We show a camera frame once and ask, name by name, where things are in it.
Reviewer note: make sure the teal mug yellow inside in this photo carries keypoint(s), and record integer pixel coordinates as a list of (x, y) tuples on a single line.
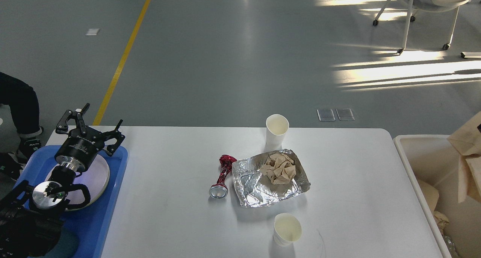
[(66, 246)]

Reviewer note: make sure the brown paper napkin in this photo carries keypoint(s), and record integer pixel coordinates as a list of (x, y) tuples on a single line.
[(279, 168)]

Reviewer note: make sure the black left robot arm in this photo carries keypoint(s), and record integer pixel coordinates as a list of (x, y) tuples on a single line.
[(31, 214)]

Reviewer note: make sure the blue plastic tray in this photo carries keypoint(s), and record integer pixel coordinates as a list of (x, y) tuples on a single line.
[(91, 223)]

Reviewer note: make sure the crushed red can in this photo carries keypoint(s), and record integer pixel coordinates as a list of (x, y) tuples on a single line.
[(219, 189)]

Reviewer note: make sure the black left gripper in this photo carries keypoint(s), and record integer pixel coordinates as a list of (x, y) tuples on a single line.
[(78, 150)]

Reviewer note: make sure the white office chair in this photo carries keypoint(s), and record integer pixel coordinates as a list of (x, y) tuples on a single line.
[(434, 6)]

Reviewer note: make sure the pink plate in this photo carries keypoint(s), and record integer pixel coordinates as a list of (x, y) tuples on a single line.
[(76, 197)]

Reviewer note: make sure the clear floor plate right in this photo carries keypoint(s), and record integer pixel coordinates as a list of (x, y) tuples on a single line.
[(345, 114)]

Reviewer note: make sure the white plastic bin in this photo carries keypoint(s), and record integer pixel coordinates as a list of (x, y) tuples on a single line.
[(432, 159)]

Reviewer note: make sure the person dark trousers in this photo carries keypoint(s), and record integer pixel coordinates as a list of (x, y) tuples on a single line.
[(23, 102)]

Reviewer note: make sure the clear floor plate left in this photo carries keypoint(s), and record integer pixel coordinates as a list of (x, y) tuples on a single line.
[(326, 114)]

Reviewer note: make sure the aluminium foil tray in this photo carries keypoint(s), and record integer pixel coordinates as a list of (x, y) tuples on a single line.
[(255, 190)]

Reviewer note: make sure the crumpled paper in bin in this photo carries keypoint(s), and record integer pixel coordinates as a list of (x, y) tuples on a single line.
[(441, 220)]

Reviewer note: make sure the lying white paper cup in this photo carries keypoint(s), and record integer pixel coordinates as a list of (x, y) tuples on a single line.
[(287, 229)]

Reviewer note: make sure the upright white paper cup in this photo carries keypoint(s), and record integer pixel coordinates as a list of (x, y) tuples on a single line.
[(276, 128)]

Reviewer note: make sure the clear floor plate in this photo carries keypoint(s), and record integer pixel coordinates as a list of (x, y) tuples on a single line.
[(345, 114), (326, 114)]

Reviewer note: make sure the brown paper bag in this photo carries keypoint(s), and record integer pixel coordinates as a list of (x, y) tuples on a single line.
[(467, 142), (430, 193)]

